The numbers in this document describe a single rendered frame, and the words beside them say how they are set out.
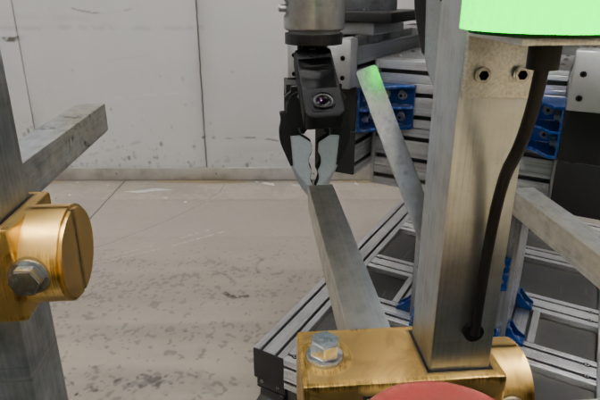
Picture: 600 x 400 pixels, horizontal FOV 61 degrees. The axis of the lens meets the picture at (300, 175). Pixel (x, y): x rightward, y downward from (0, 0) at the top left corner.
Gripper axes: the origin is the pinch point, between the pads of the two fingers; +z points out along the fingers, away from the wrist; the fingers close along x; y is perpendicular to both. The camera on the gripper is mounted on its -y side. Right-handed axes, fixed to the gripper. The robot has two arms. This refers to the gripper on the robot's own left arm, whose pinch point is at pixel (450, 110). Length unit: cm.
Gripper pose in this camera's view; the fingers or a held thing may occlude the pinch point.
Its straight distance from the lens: 38.2
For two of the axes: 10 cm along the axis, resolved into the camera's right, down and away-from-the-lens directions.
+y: 9.1, -1.4, 3.9
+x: -4.2, -3.1, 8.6
